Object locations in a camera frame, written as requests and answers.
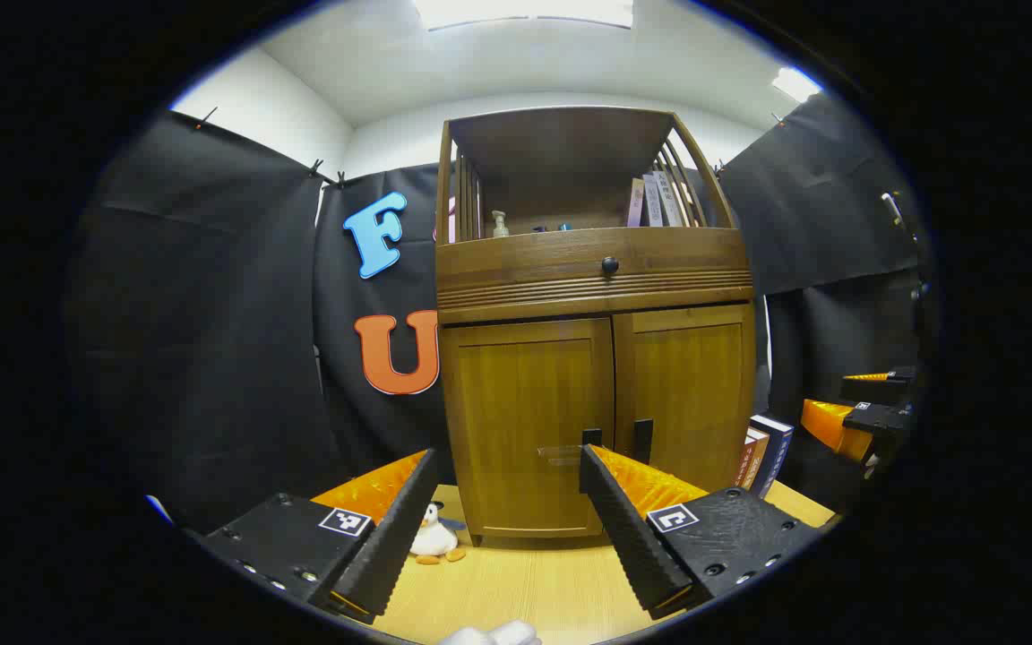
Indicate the black backdrop cloth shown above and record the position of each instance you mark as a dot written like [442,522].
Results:
[211,313]

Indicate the grey shelf book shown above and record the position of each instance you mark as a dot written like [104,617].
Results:
[652,202]
[668,199]

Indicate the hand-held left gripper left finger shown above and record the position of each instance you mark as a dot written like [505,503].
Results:
[395,537]

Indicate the tan book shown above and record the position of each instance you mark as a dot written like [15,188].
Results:
[756,452]

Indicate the clear pump bottle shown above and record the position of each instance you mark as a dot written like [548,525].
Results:
[500,226]

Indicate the large ceiling light panel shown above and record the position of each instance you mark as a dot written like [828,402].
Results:
[525,11]

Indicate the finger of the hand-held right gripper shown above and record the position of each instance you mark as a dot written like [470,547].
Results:
[879,385]
[838,425]

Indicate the small blue object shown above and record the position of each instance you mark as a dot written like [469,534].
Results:
[563,227]

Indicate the wooden double-door shoe cabinet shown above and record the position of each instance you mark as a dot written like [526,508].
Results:
[588,260]

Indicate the wooden cabinet door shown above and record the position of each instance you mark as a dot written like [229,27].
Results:
[695,385]
[516,403]

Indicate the penguin plush toy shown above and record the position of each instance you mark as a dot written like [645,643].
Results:
[434,537]

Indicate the wooden drawer with black knob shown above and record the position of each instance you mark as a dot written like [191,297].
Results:
[525,260]

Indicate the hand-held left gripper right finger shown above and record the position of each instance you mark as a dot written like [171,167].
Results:
[628,537]

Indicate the small ceiling light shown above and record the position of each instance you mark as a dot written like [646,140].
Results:
[795,84]

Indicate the blue book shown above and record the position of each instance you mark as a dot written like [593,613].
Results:
[776,448]

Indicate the red-brown book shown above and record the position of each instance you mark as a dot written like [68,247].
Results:
[742,466]

